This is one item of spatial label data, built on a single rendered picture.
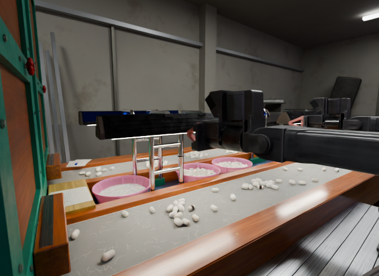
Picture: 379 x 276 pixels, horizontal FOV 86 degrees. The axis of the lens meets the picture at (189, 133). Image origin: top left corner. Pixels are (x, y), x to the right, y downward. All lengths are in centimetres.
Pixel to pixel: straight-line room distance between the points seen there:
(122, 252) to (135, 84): 305
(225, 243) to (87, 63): 303
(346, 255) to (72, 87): 314
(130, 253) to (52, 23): 305
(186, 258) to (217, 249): 9
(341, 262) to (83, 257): 75
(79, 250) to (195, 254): 32
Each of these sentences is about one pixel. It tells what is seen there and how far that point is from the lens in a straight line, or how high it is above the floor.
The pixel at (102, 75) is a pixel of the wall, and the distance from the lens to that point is 335.
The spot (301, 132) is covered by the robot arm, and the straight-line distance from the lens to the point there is 36.
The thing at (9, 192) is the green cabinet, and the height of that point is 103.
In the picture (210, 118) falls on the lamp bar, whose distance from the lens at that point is 84.
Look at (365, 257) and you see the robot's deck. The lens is 93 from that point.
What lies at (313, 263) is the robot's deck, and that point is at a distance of 82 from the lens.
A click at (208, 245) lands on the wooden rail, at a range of 63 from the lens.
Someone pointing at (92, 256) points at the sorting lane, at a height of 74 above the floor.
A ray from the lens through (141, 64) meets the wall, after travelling 361.
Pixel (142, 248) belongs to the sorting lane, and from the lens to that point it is 68.
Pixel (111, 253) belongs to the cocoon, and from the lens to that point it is 65.
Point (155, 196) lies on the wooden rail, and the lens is 91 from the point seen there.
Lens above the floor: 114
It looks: 8 degrees down
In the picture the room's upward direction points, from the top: straight up
